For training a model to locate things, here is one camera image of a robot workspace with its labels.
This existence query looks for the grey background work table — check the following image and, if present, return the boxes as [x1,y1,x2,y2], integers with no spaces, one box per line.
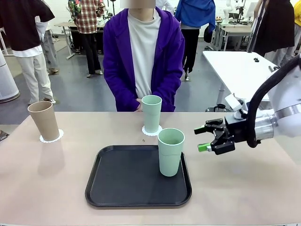
[215,23,253,51]
[54,22,106,60]

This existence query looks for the white cylindrical appliance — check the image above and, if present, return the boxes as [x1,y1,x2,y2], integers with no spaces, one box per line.
[0,48,21,104]

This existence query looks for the person in yellow top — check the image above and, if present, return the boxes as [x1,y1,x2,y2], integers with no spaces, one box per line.
[293,0,301,56]

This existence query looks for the person in grey trousers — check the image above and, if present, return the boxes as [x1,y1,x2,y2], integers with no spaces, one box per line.
[35,16,59,75]

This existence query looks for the person in dark clothes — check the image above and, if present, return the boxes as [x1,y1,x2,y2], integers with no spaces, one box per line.
[253,0,296,68]

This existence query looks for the person in black tee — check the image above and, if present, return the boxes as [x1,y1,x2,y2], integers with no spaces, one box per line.
[0,0,56,105]

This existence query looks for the black stand pole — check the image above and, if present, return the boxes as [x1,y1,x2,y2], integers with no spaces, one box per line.
[246,0,268,53]

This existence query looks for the person in plaid shirt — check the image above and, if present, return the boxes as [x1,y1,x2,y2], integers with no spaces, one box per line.
[68,0,105,77]

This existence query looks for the brown paper cup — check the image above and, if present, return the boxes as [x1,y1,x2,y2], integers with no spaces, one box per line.
[27,101,60,141]

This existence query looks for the black plastic tray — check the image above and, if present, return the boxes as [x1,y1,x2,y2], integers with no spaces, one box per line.
[85,145,192,208]

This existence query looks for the person in purple hoodie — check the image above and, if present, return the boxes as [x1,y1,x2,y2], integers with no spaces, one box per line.
[103,0,185,113]

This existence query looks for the black metal pot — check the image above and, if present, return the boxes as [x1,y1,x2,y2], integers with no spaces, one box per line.
[206,103,231,113]

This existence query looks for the person's right forearm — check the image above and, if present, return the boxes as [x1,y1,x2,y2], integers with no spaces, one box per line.
[104,75,139,111]

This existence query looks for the mint green plastic cup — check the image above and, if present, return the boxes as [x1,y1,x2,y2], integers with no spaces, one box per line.
[157,128,185,177]
[141,95,163,133]

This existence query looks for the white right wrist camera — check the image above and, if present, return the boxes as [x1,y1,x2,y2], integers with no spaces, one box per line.
[225,93,247,120]

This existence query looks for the person in blue top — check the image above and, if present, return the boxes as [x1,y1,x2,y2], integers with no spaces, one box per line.
[175,0,216,81]

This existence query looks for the white paper doily coaster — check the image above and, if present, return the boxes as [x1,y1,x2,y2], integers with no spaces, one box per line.
[142,124,163,137]
[39,129,64,144]

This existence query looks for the black round bag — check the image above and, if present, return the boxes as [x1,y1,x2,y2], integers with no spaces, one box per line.
[203,24,214,43]

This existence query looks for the white side table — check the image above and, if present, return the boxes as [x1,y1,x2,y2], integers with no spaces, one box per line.
[202,50,294,113]

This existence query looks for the person's left forearm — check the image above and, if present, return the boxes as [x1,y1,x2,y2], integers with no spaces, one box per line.
[161,70,184,111]

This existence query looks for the black right arm hose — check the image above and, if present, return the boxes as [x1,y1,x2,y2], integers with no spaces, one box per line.
[246,53,301,148]

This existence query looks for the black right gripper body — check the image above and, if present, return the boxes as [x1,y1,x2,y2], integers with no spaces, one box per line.
[220,115,248,143]

